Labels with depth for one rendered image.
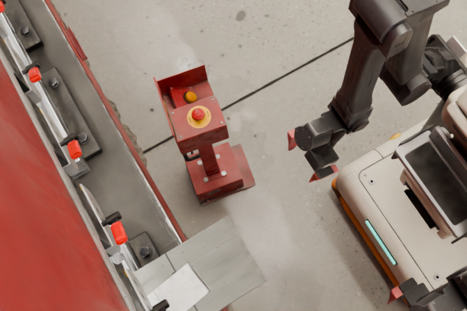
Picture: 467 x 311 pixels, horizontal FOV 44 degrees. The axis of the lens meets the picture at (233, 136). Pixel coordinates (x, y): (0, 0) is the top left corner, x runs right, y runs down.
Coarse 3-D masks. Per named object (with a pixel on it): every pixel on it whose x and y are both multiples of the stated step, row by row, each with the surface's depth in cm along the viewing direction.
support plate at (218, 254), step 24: (192, 240) 140; (216, 240) 140; (240, 240) 140; (168, 264) 139; (192, 264) 138; (216, 264) 138; (240, 264) 138; (144, 288) 137; (216, 288) 136; (240, 288) 136
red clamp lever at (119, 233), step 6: (108, 216) 117; (114, 216) 116; (120, 216) 117; (102, 222) 116; (108, 222) 116; (114, 222) 115; (120, 222) 114; (114, 228) 112; (120, 228) 112; (114, 234) 111; (120, 234) 110; (120, 240) 110; (126, 240) 110
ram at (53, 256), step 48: (0, 48) 122; (0, 96) 94; (0, 144) 76; (48, 144) 112; (0, 192) 64; (48, 192) 88; (0, 240) 55; (48, 240) 72; (0, 288) 49; (48, 288) 61; (96, 288) 82
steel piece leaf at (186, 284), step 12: (180, 276) 137; (192, 276) 137; (156, 288) 137; (168, 288) 137; (180, 288) 136; (192, 288) 136; (204, 288) 136; (168, 300) 136; (180, 300) 135; (192, 300) 135
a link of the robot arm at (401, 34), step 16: (352, 0) 93; (368, 32) 94; (400, 32) 87; (352, 48) 101; (368, 48) 95; (384, 48) 91; (400, 48) 92; (352, 64) 105; (368, 64) 101; (352, 80) 109; (368, 80) 108; (336, 96) 122; (352, 96) 114; (368, 96) 117; (352, 112) 119; (368, 112) 123
